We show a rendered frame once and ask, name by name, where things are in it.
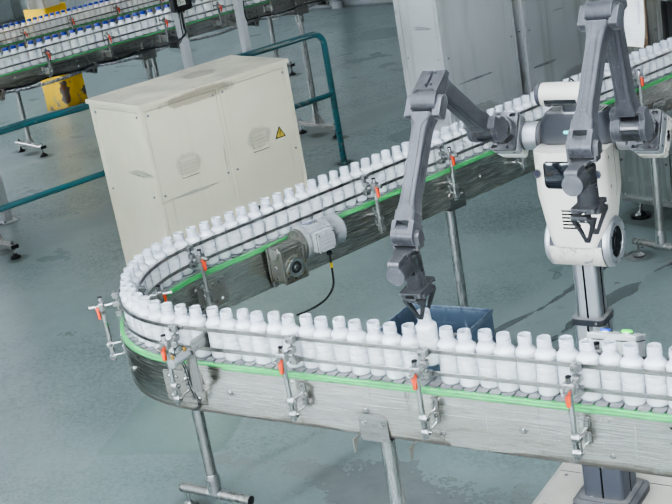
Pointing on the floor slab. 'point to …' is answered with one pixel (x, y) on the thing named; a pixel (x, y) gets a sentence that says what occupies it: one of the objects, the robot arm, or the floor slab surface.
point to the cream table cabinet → (197, 146)
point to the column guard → (70, 91)
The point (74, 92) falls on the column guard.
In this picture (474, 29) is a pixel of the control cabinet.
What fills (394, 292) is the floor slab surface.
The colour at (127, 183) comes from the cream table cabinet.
